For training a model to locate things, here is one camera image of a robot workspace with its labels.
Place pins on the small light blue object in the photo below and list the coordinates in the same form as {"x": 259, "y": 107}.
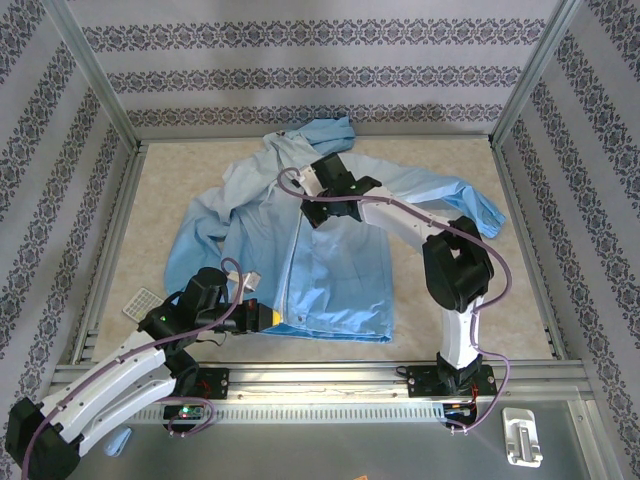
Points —
{"x": 117, "y": 442}

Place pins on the light blue zip jacket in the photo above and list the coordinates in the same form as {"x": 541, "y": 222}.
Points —
{"x": 340, "y": 270}

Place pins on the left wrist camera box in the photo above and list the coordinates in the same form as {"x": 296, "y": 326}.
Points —
{"x": 250, "y": 280}

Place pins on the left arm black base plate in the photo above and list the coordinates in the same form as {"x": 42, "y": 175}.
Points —
{"x": 217, "y": 381}

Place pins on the aluminium mounting rail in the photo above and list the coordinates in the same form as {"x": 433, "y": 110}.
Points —
{"x": 320, "y": 382}

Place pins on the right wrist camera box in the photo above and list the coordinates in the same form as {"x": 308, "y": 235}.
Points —
{"x": 308, "y": 180}

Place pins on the aluminium side rail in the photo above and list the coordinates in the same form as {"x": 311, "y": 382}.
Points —
{"x": 525, "y": 240}
{"x": 112, "y": 250}

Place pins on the aluminium frame post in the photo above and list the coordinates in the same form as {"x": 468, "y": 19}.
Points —
{"x": 535, "y": 70}
{"x": 90, "y": 70}

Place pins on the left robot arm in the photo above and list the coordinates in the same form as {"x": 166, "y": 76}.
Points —
{"x": 115, "y": 380}

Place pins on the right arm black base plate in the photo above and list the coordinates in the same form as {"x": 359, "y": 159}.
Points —
{"x": 422, "y": 382}

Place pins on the grey metal shelf panel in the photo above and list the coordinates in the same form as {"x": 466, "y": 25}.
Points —
{"x": 300, "y": 450}

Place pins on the white plastic holder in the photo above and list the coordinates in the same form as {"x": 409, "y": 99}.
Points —
{"x": 522, "y": 437}

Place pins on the circuit board with green light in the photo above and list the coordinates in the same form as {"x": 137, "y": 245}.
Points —
{"x": 185, "y": 411}

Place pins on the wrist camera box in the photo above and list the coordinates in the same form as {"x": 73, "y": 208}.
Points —
{"x": 250, "y": 280}
{"x": 308, "y": 180}

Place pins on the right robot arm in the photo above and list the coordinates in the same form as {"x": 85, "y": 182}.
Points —
{"x": 455, "y": 270}

